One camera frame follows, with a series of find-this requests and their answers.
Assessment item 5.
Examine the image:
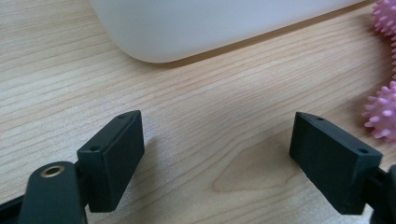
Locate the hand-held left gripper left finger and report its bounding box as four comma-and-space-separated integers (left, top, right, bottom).
77, 109, 146, 214

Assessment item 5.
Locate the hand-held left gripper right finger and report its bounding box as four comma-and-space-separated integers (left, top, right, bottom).
289, 111, 384, 216

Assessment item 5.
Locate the white plastic bin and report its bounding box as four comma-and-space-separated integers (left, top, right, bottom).
89, 0, 367, 64

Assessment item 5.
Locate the pink spiky bone toy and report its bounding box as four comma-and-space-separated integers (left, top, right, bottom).
361, 0, 396, 146

